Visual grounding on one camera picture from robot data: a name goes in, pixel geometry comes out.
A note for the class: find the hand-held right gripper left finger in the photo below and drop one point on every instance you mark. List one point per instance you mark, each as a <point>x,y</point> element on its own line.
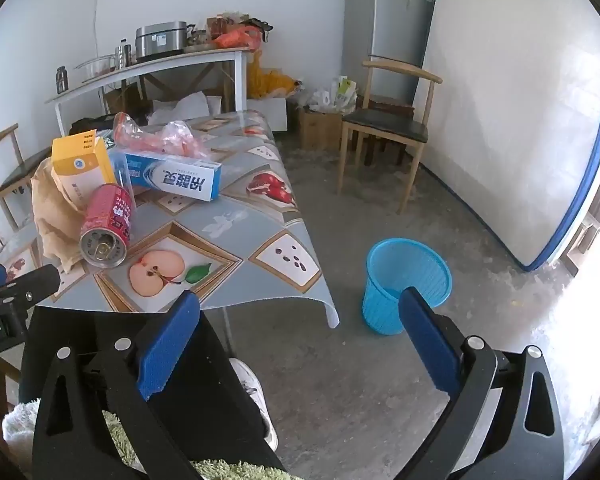
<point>167,345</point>

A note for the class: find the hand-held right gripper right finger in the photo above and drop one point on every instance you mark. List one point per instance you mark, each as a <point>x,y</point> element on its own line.
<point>430,340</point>

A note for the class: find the brown paper bag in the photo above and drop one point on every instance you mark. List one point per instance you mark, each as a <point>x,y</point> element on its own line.
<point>55,230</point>

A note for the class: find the blue plastic wastebasket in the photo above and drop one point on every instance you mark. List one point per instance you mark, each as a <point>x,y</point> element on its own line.
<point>400,265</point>

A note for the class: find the red drink can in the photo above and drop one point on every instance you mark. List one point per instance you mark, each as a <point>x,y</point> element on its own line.
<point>107,225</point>

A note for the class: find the yellow and white carton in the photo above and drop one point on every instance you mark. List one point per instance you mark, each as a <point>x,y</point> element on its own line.
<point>77,160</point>

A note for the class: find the blue white toothpaste box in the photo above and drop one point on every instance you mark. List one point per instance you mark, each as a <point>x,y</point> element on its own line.
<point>180,175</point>

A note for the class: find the clear pink plastic bag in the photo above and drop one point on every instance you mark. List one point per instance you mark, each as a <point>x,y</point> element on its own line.
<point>170,137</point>

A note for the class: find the person's black trouser leg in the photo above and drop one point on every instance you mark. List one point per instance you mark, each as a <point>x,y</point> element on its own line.
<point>215,360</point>

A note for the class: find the person's white shoe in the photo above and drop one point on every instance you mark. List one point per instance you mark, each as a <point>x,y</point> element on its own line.
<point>255,390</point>

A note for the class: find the white fuzzy cloth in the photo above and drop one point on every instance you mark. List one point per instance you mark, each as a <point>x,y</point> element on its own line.
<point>22,425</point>

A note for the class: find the wooden chair with dark seat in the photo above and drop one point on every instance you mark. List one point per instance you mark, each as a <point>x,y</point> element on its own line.
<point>10,165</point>

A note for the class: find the table with fruit-pattern cloth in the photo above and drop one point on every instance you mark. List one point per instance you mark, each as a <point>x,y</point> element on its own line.
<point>220,220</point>

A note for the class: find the green fuzzy cloth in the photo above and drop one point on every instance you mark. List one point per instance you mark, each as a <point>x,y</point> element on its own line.
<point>235,471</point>

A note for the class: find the black bag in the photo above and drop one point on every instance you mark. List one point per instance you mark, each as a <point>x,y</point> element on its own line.
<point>87,122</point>

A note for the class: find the brown cardboard carton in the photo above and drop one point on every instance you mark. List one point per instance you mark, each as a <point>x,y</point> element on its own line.
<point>120,97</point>

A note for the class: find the dark glass jar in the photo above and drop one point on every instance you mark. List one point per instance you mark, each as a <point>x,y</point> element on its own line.
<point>61,79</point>

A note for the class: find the wooden chair with armrests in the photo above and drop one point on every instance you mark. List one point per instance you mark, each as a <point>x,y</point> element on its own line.
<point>385,125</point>

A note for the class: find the white sacks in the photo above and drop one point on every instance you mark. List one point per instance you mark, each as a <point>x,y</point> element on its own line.
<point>190,105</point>

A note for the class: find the cardboard box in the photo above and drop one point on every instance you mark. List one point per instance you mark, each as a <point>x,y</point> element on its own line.
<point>320,127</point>

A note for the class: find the dark wooden stool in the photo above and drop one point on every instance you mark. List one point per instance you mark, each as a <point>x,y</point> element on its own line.
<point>390,104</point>

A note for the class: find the white mattress with blue edge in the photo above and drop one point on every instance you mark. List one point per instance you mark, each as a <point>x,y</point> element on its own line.
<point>505,110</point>

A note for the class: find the steel flask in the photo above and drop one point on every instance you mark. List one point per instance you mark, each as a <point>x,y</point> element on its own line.
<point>124,55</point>

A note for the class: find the white green plastic bag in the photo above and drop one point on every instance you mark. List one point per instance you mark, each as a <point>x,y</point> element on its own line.
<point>345,90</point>

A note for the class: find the white side table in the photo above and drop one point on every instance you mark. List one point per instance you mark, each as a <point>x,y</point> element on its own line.
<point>180,57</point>

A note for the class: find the silver rice cooker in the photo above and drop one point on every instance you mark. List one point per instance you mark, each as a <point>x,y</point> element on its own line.
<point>160,37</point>

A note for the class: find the yellow plastic bag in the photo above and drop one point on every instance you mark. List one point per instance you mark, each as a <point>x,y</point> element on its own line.
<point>270,80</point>

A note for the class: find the orange plastic bag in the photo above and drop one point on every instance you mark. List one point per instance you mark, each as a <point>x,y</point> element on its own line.
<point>237,36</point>

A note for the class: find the silver refrigerator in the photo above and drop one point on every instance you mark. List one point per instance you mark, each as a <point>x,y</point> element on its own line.
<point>385,10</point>

